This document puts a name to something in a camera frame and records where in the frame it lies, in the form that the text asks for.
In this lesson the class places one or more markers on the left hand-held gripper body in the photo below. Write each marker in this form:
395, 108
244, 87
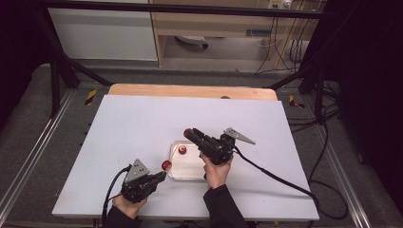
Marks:
138, 185

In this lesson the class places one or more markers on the white chair leg with castor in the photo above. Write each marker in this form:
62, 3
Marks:
191, 39

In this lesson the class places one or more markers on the aluminium floor rail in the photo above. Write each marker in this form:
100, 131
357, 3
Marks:
342, 171
41, 139

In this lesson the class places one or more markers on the black metal frame leg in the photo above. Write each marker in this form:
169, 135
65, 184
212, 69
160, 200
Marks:
63, 66
312, 79

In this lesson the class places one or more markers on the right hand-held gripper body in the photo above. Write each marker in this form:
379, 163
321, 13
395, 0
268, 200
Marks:
217, 150

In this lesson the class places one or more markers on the white wall socket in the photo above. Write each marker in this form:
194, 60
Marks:
279, 3

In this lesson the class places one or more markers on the white square tray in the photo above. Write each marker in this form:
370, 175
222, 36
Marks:
187, 169

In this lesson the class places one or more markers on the black metal frame crossbar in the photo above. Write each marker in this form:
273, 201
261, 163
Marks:
190, 9

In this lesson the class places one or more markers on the white cabinet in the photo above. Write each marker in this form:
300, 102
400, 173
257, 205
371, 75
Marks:
104, 34

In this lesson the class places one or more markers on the yellow black floor tape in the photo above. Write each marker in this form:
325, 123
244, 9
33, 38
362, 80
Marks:
296, 102
90, 97

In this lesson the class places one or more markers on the light wooden desk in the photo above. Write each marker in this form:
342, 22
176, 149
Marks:
215, 23

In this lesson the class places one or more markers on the person's right hand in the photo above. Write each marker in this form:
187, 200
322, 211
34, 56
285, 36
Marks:
217, 174

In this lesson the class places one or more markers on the wooden table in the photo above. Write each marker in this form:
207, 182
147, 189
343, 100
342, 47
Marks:
190, 91

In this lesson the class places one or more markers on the black curtain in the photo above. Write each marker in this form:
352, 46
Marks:
17, 47
370, 79

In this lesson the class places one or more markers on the person's left hand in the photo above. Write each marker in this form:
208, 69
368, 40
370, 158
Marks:
128, 205

